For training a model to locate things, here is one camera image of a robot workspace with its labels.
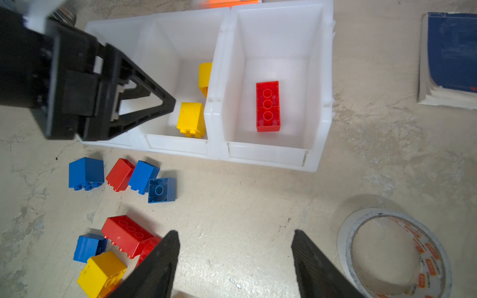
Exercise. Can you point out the blue tall brick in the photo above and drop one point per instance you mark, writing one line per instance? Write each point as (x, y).
(86, 173)

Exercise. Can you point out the yellow brick pile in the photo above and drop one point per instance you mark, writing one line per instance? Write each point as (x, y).
(191, 120)

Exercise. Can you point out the tape roll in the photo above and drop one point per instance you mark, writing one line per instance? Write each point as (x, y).
(388, 254)

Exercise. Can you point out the pencil cup with pencils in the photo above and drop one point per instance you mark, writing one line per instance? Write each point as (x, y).
(65, 15)

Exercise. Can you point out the white middle bin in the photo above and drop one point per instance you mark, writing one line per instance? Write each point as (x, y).
(176, 43)

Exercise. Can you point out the white bin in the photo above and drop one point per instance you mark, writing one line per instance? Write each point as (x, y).
(176, 43)
(127, 35)
(290, 42)

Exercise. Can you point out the blue brick top row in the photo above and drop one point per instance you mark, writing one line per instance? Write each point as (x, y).
(142, 174)

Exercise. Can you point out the highlighter marker pack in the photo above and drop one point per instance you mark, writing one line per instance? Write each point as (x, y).
(226, 3)

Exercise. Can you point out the red brick centre small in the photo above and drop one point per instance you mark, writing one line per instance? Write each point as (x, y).
(150, 244)

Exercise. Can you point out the dark blue upturned brick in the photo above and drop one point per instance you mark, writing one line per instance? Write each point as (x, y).
(162, 190)

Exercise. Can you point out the white right bin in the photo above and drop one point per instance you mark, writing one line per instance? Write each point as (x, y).
(290, 42)

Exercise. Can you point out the red brick top row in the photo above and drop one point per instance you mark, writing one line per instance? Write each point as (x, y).
(120, 175)

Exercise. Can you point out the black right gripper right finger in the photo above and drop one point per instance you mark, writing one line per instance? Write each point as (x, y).
(316, 275)

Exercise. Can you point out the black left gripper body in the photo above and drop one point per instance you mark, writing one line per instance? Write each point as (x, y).
(52, 75)

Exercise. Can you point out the blue notebook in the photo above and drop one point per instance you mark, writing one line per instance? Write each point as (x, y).
(448, 60)

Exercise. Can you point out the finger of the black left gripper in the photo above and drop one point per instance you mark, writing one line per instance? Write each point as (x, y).
(126, 98)

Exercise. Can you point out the long red brick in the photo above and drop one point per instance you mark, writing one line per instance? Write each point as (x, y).
(126, 234)
(268, 107)

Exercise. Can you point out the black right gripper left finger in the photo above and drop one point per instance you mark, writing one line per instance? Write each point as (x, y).
(154, 277)

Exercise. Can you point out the white left bin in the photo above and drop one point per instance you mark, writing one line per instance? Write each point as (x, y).
(127, 35)

